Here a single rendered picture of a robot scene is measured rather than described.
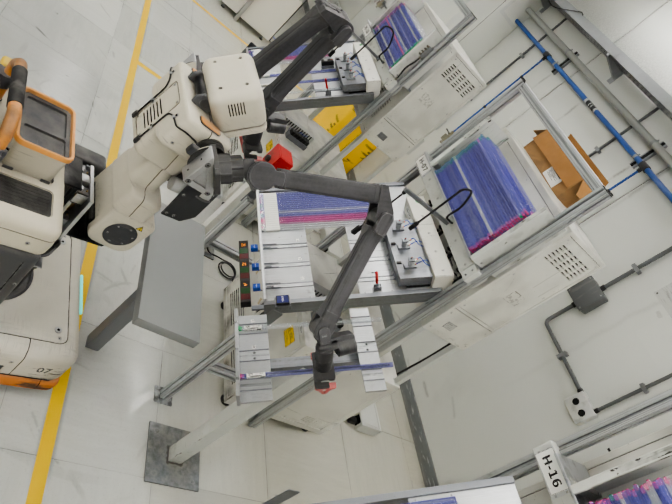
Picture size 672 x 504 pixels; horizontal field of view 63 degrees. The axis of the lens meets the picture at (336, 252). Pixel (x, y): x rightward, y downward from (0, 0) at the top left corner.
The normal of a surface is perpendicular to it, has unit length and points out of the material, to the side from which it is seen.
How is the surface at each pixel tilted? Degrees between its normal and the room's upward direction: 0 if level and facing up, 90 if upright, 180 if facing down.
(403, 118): 90
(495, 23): 90
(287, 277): 43
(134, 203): 90
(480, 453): 90
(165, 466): 0
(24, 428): 0
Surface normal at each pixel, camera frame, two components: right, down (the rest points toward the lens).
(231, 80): 0.00, -0.60
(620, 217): -0.68, -0.43
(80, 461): 0.71, -0.56
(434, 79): 0.15, 0.71
